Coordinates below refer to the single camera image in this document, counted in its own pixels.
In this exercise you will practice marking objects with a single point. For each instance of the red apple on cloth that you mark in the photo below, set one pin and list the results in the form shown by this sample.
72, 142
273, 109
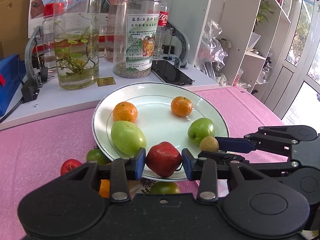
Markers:
69, 165

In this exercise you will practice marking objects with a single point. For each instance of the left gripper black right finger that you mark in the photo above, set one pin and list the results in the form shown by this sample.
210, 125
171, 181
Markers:
205, 171

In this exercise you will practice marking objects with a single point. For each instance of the round green apple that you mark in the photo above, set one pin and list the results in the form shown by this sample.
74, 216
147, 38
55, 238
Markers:
200, 129

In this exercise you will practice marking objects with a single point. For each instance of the small mandarin orange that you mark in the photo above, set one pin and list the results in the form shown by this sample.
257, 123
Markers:
125, 111
181, 106

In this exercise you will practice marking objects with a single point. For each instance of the cola bottle red cap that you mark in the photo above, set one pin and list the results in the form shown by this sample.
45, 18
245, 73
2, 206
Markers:
162, 22

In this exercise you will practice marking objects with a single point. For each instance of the white round plate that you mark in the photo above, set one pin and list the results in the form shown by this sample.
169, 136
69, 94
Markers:
155, 117

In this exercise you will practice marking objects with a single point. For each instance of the slim clear bottle behind jar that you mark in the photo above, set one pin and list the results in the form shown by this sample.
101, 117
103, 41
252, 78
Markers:
109, 37

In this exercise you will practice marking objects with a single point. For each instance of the red-capped clear bottle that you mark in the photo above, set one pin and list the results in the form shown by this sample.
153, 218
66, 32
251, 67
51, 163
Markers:
48, 33

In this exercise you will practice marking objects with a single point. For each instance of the large oblong green fruit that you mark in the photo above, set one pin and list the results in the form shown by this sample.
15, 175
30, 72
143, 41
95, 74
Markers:
127, 137

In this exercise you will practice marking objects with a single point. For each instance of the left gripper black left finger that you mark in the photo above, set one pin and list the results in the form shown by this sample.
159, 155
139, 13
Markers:
118, 173

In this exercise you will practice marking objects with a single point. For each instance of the pink tablecloth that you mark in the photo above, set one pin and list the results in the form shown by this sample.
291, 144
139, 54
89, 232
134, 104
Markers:
32, 154

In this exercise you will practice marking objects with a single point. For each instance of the black smartphone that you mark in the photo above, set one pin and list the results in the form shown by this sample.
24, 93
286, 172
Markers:
168, 73

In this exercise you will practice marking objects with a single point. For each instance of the crumpled plastic wrap on shelf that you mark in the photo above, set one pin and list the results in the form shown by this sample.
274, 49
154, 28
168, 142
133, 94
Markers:
211, 56

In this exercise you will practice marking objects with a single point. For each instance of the white shelving unit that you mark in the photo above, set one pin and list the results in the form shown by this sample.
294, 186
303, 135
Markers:
273, 44

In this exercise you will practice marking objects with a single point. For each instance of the large orange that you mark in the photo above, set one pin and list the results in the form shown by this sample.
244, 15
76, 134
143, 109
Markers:
105, 188

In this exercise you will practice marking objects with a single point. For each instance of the white platform board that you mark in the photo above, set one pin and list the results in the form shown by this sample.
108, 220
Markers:
53, 100

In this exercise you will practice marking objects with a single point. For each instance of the black adapter block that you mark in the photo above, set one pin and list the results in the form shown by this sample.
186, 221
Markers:
29, 91

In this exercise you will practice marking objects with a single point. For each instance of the small tan longan fruit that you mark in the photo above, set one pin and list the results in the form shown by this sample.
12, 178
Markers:
209, 144

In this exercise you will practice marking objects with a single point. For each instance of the dark green tangerine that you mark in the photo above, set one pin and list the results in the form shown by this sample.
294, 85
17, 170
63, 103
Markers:
96, 155

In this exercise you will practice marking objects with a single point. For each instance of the tall glass vase with plant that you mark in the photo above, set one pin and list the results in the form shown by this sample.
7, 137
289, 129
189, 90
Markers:
76, 42

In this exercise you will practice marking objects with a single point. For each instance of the gold warning sticker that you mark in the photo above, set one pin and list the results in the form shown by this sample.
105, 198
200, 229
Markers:
106, 81

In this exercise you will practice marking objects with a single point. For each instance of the clear plastic jar with label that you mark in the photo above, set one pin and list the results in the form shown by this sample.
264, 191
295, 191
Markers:
134, 37

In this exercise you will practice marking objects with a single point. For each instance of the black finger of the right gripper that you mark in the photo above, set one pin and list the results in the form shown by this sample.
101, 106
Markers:
223, 160
272, 139

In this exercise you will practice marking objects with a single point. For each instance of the cardboard box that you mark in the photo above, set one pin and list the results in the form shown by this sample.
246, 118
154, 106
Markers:
14, 27

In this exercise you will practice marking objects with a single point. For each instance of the red apple with stem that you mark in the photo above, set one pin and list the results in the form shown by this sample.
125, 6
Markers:
163, 159

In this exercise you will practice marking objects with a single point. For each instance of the blue power box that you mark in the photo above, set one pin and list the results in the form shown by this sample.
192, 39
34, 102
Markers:
12, 71

